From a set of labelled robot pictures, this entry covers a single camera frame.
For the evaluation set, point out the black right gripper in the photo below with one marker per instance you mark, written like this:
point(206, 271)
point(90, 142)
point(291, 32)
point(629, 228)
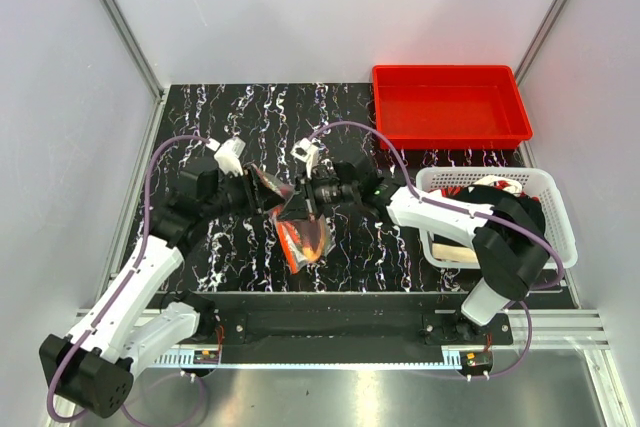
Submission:
point(306, 199)

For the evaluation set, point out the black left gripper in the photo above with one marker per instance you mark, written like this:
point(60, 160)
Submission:
point(254, 204)

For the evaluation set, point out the clear zip top bag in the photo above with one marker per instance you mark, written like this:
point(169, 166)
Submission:
point(285, 191)

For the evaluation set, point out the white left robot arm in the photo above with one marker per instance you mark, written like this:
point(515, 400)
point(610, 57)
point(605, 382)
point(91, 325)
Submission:
point(95, 364)

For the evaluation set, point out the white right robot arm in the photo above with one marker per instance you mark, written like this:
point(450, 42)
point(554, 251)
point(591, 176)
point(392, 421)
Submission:
point(506, 276)

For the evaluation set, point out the black bag in basket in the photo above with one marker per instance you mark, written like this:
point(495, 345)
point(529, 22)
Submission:
point(525, 212)

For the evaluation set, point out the beige item in basket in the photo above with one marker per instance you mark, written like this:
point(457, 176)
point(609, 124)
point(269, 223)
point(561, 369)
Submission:
point(455, 254)

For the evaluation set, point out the red plastic bin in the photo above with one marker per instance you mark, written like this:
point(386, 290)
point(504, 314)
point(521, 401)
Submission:
point(454, 107)

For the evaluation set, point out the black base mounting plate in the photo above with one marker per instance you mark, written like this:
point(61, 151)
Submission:
point(333, 353)

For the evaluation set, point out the white red cloth in basket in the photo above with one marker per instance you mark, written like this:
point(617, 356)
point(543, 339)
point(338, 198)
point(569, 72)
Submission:
point(511, 186)

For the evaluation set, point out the white plastic basket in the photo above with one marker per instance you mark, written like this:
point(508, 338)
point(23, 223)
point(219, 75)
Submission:
point(529, 181)

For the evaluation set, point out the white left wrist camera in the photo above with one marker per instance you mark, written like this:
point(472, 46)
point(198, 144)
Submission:
point(227, 155)

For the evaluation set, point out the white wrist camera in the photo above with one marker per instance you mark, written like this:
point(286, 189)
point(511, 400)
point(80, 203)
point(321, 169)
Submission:
point(227, 155)
point(306, 152)

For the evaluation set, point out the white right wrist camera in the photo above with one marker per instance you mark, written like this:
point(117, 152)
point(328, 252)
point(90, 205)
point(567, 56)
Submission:
point(306, 152)

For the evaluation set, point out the aluminium frame rail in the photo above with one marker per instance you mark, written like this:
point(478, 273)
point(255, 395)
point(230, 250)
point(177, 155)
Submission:
point(547, 328)

